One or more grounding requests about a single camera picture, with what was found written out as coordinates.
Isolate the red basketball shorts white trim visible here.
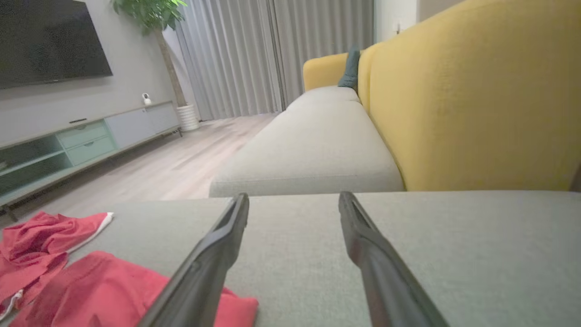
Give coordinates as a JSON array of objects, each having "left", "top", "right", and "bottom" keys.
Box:
[{"left": 0, "top": 211, "right": 114, "bottom": 318}]

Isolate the red Bulls basketball jersey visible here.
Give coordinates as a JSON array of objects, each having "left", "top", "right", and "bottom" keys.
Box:
[{"left": 9, "top": 251, "right": 259, "bottom": 327}]

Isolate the black wall television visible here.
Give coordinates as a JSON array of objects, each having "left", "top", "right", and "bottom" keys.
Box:
[{"left": 0, "top": 0, "right": 113, "bottom": 90}]

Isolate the grey sofa seat cushion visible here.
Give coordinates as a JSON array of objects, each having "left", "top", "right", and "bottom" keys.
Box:
[{"left": 209, "top": 86, "right": 404, "bottom": 198}]

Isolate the yellow sofa backrest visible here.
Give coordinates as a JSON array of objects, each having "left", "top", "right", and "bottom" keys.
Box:
[{"left": 358, "top": 0, "right": 581, "bottom": 191}]

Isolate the grey curtain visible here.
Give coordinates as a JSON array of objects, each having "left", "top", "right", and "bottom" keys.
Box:
[
  {"left": 175, "top": 0, "right": 284, "bottom": 121},
  {"left": 272, "top": 0, "right": 375, "bottom": 109}
]

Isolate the green indoor tree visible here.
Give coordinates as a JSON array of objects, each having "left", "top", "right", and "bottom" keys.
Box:
[{"left": 111, "top": 0, "right": 187, "bottom": 107}]

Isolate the yellow and grey sofa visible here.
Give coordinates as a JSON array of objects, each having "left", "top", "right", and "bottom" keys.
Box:
[{"left": 0, "top": 190, "right": 581, "bottom": 327}]

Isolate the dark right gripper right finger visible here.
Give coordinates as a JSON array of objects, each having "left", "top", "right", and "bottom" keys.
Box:
[{"left": 338, "top": 191, "right": 450, "bottom": 327}]

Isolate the long grey TV cabinet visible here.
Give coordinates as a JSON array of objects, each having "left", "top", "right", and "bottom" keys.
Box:
[{"left": 0, "top": 101, "right": 182, "bottom": 223}]

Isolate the yellow sofa armrest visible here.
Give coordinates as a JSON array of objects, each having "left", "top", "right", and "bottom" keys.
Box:
[{"left": 303, "top": 53, "right": 349, "bottom": 91}]

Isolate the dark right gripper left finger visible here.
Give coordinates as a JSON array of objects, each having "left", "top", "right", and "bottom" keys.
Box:
[{"left": 136, "top": 193, "right": 250, "bottom": 327}]

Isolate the white ribbed plant pot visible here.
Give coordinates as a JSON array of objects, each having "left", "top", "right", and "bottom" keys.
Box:
[{"left": 176, "top": 104, "right": 200, "bottom": 132}]

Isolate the teal throw pillow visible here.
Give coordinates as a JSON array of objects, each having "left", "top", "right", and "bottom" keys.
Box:
[{"left": 337, "top": 45, "right": 361, "bottom": 91}]

